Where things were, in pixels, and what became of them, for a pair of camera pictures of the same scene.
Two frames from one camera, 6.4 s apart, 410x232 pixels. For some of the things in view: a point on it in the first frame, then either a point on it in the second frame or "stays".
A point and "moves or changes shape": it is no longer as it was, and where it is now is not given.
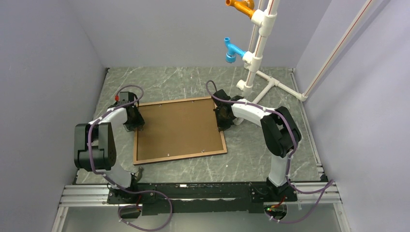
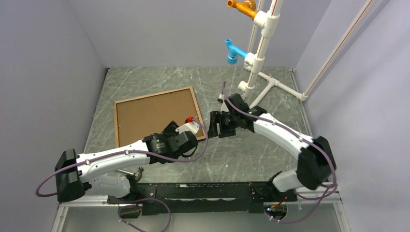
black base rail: x=196 y=198 stays
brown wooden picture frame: x=178 y=129 moves or changes shape
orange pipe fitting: x=245 y=7 stays
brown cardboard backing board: x=178 y=128 moves or changes shape
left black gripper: x=139 y=122 -> x=170 y=129
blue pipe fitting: x=232 y=50 stays
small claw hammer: x=139 y=175 stays
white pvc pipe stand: x=264 y=17 stays
